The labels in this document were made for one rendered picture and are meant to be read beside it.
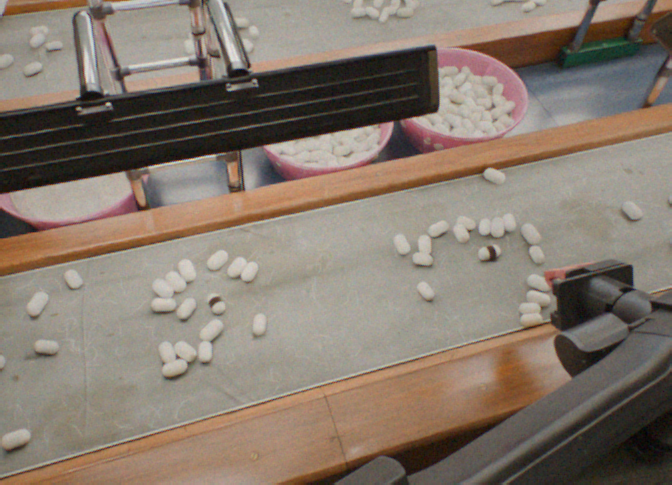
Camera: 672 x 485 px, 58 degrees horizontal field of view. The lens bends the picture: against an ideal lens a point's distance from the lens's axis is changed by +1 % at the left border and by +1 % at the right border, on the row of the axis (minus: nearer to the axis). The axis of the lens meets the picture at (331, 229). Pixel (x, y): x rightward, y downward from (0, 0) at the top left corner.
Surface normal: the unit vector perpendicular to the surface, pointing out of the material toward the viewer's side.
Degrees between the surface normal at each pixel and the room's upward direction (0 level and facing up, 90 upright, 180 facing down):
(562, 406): 48
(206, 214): 0
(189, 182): 0
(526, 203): 0
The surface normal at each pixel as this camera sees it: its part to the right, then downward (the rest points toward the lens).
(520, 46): 0.30, 0.76
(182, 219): 0.05, -0.61
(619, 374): -0.33, -0.93
